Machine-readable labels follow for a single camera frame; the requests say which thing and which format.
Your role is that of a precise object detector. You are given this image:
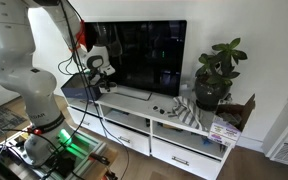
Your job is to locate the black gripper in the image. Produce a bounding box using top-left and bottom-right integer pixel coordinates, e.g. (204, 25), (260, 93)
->
(89, 73), (116, 94)

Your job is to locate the dark blue cardboard box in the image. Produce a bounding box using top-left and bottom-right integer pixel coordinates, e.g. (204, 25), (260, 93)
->
(61, 73), (103, 102)

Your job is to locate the white tv stand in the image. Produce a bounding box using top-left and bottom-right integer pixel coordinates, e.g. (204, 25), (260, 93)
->
(65, 89), (233, 180)

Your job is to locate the white purple printed box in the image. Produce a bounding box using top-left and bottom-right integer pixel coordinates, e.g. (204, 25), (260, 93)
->
(207, 114), (242, 149)

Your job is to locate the brown cardboard box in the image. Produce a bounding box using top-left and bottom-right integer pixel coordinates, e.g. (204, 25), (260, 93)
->
(215, 93), (257, 133)

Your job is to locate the black flat-screen tv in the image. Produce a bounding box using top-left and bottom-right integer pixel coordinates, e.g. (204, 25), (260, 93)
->
(83, 19), (188, 101)

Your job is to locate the grey white striped cloth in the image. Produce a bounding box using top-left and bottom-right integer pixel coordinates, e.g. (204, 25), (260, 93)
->
(172, 95), (207, 131)

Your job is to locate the dark round plant pot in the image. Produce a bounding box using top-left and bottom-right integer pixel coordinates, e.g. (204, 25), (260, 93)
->
(194, 74), (232, 111)

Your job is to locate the grey patterned rug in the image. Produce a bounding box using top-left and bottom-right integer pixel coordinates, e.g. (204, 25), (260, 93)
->
(0, 105), (28, 141)

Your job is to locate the green leafy plant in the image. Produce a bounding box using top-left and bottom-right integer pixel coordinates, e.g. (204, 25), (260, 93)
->
(195, 37), (248, 86)

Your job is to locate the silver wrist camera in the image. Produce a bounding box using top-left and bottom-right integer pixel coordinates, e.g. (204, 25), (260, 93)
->
(99, 64), (117, 77)

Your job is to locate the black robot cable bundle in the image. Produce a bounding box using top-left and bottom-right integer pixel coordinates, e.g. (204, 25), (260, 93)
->
(43, 0), (132, 180)

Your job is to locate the white drawer brass handle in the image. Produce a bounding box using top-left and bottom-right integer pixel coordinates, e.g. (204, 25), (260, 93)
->
(103, 120), (151, 157)
(151, 136), (226, 180)
(67, 106), (107, 137)

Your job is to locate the orange cable strap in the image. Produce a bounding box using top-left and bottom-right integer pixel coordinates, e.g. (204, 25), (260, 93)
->
(71, 19), (87, 53)

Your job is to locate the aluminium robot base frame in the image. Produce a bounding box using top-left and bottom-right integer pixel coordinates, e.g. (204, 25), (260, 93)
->
(3, 125), (119, 180)

